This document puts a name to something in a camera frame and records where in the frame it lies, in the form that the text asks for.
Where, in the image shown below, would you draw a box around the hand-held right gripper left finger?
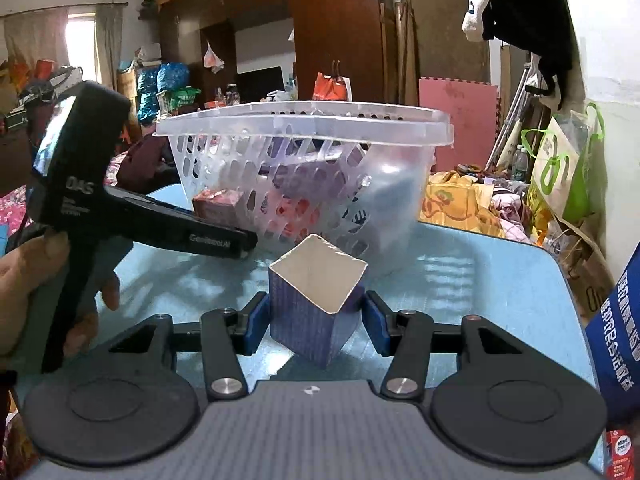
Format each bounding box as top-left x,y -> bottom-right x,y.
107,290 -> 272,403

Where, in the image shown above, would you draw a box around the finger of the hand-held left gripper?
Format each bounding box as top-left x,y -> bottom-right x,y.
102,185 -> 259,261

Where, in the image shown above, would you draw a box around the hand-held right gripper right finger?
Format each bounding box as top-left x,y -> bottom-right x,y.
364,290 -> 522,399

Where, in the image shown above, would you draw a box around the red box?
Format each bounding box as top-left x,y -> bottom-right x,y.
192,188 -> 247,224

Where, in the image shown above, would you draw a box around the purple carton box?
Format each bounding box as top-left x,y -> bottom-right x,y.
268,233 -> 369,370

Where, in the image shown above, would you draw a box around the clear-wrapped red ball packet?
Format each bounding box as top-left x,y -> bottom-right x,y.
272,195 -> 322,241

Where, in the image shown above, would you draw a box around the clear plastic basket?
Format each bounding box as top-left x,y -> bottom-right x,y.
152,101 -> 455,276

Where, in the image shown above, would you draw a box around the person's left hand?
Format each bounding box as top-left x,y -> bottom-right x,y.
0,232 -> 121,359

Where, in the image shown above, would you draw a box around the blue plastic bag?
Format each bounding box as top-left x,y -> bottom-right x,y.
137,62 -> 191,122

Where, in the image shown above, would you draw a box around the window curtain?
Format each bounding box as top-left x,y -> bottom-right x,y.
2,6 -> 124,92

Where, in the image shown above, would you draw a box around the yellow blanket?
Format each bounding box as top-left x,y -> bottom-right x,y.
419,172 -> 532,245

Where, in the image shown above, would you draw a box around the dark television screen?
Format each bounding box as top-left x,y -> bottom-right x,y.
237,66 -> 284,104

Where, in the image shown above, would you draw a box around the small white plastic bag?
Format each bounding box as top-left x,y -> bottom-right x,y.
202,42 -> 225,74

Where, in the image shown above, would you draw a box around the orange and white bag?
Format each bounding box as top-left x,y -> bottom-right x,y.
313,72 -> 354,104

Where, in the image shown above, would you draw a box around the plastic water bottle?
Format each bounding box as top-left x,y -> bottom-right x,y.
511,145 -> 530,182

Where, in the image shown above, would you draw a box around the brown paper bag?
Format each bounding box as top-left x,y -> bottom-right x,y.
550,220 -> 617,322

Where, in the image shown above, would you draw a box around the pink foam mat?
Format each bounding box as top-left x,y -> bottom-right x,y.
418,76 -> 501,172

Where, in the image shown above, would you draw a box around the blue tote bag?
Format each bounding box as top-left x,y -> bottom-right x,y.
584,249 -> 640,427

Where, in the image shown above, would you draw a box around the green and white bag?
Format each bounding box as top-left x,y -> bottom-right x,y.
521,102 -> 606,227

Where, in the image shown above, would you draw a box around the dark wooden wardrobe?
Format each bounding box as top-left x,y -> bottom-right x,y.
160,0 -> 397,111

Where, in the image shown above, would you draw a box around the metal crutches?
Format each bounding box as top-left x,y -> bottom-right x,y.
492,62 -> 543,171

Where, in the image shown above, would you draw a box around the red printed packet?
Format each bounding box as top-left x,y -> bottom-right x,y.
602,427 -> 639,480

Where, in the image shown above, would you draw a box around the brown wooden door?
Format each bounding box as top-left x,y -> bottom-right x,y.
400,0 -> 493,86

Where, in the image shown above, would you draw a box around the black hanging garment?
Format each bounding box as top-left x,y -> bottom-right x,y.
482,0 -> 576,112

